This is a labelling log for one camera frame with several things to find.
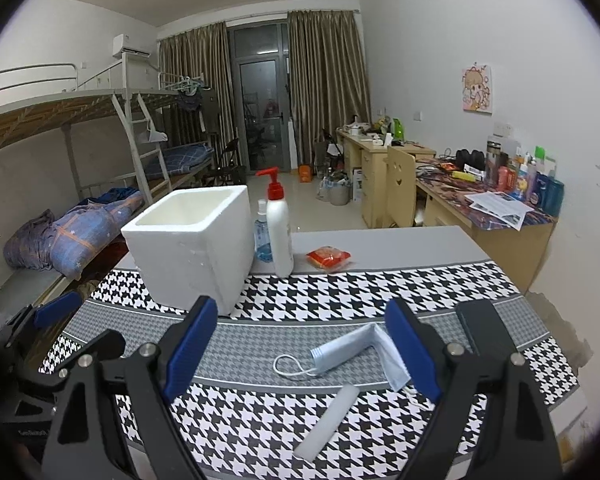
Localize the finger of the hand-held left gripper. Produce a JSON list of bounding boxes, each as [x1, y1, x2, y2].
[[2, 290, 83, 356]]

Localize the glass balcony door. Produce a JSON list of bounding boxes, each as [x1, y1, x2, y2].
[[227, 22, 293, 173]]

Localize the black phone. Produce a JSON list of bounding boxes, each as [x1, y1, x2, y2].
[[455, 300, 523, 361]]

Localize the wooden desk with printed mat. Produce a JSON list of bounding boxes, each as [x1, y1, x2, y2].
[[415, 157, 558, 291]]

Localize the blue plaid quilt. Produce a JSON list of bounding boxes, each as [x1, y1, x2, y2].
[[3, 187, 146, 280]]

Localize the wooden smiley chair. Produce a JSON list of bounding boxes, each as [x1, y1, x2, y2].
[[386, 146, 418, 228]]

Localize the red snack packet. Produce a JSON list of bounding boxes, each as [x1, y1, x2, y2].
[[306, 245, 352, 273]]

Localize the black folding chair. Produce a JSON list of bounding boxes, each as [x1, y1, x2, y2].
[[200, 137, 246, 188]]

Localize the cluttered wooden desk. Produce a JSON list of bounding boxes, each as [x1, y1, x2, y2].
[[336, 127, 437, 228]]

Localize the blue checked mattress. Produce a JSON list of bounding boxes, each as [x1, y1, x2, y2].
[[145, 142, 213, 177]]

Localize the red plastic bag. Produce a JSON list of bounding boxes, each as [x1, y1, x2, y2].
[[102, 241, 130, 263]]

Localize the hanging dark clothes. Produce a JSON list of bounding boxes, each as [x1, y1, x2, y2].
[[176, 87, 218, 133]]

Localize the black headphones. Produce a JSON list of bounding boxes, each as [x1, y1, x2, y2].
[[455, 149, 487, 172]]

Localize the white red pump bottle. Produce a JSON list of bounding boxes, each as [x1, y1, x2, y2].
[[256, 166, 295, 278]]

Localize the cartoon wall poster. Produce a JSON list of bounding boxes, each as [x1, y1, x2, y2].
[[462, 61, 494, 112]]

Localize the white printed paper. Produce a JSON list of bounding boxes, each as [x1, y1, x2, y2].
[[465, 191, 531, 231]]

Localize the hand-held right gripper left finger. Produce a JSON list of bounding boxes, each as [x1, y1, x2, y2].
[[40, 296, 220, 480]]

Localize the group of toiletry bottles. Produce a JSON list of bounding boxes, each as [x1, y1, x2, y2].
[[485, 140, 565, 211]]

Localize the metal bunk bed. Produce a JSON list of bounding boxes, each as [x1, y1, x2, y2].
[[0, 62, 241, 321]]

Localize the houndstooth tablecloth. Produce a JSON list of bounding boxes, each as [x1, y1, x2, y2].
[[37, 225, 581, 480]]

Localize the white air conditioner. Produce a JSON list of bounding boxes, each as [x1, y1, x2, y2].
[[112, 34, 151, 58]]

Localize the white foam box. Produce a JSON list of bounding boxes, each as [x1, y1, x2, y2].
[[121, 185, 256, 317]]

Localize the blue face mask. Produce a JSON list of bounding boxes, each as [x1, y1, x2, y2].
[[273, 323, 412, 392]]

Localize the brown curtain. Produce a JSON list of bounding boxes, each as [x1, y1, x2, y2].
[[286, 9, 372, 166], [159, 22, 235, 161]]

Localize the clear blue liquid bottle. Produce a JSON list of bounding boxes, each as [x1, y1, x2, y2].
[[252, 199, 273, 262]]

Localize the white foam stick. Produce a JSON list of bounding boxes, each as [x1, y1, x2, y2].
[[293, 384, 357, 461]]

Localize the white hanging bag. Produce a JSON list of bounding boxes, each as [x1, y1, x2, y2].
[[139, 120, 168, 143]]

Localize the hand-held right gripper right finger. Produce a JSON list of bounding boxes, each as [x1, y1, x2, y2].
[[384, 297, 566, 480]]

